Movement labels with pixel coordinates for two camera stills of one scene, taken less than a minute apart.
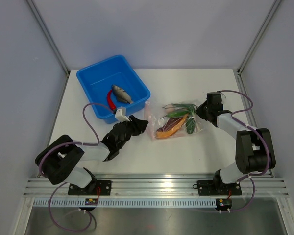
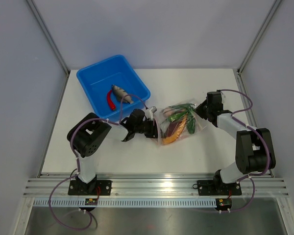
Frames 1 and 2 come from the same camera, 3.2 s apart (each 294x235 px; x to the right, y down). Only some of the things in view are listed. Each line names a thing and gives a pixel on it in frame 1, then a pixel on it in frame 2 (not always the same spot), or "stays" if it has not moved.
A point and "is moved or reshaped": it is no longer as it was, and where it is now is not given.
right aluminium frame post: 250,51 stays
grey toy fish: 121,94 stays
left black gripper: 138,126 → 153,132
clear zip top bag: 169,120 is moved or reshaped
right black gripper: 199,111 stays
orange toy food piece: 159,134 → 179,129
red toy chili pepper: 110,101 stays
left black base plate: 94,188 stays
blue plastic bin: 98,78 stays
